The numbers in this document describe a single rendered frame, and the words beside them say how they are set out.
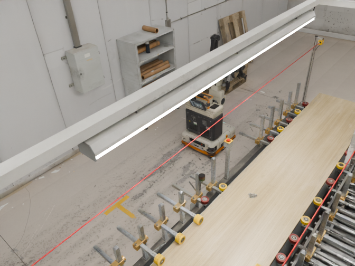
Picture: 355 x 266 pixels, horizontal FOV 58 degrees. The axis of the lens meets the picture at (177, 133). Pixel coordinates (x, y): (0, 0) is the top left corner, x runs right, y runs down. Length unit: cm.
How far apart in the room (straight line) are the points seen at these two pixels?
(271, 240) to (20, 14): 369
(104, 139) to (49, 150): 25
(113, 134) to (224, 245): 164
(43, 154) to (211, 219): 195
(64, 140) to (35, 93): 342
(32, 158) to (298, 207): 244
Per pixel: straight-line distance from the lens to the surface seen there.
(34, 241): 437
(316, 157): 375
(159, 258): 263
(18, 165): 126
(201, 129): 480
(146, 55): 529
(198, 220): 284
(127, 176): 476
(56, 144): 130
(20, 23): 445
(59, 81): 483
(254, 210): 304
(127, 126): 147
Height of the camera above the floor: 317
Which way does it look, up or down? 35 degrees down
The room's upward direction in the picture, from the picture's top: 4 degrees counter-clockwise
